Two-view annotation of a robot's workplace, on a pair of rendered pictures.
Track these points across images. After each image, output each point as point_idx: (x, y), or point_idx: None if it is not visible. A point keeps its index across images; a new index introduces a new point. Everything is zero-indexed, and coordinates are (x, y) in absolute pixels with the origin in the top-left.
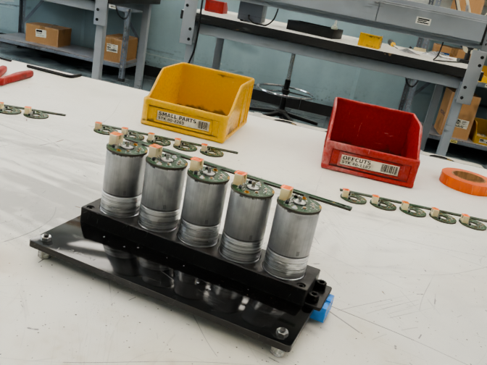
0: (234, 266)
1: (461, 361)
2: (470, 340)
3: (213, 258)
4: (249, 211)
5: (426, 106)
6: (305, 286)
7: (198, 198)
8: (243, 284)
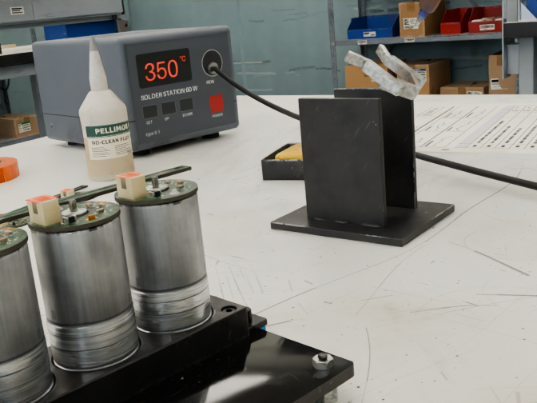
0: (137, 364)
1: (360, 269)
2: (321, 255)
3: (95, 383)
4: (115, 249)
5: None
6: (233, 306)
7: (12, 293)
8: (165, 381)
